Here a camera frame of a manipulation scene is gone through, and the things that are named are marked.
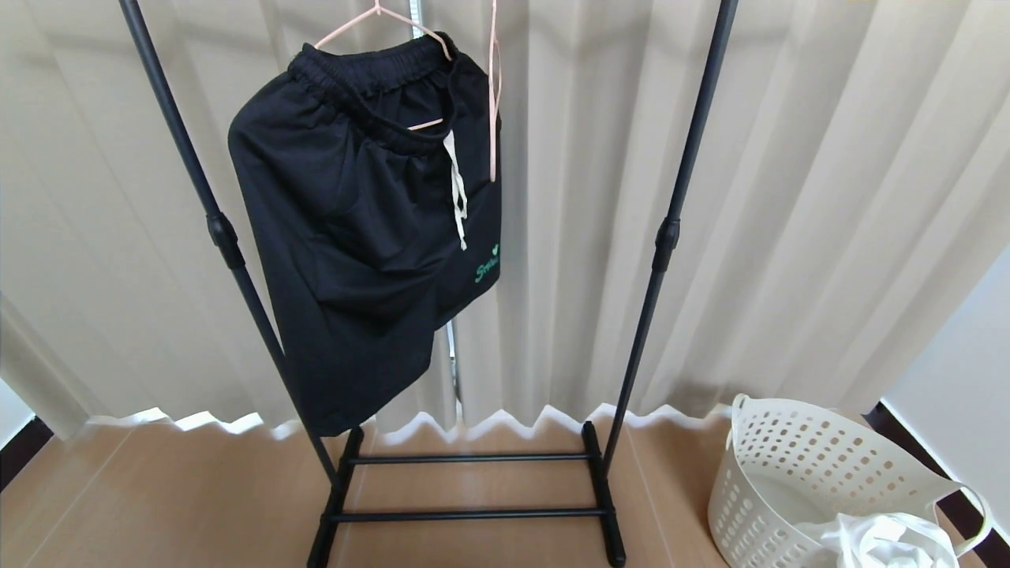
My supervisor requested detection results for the pink clothes hanger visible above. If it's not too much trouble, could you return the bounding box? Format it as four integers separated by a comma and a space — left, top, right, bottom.
487, 0, 503, 184
314, 0, 455, 132

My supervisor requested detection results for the black garment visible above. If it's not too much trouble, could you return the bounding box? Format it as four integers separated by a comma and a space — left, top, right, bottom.
227, 32, 503, 437

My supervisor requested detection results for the white garment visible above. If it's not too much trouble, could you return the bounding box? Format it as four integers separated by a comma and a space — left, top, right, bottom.
797, 513, 960, 568

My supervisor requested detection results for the black clothes rack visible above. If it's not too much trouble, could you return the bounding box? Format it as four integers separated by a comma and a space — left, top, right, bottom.
118, 0, 740, 568

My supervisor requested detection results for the white laundry basket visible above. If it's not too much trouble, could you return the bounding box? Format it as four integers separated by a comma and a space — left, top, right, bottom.
708, 394, 993, 568

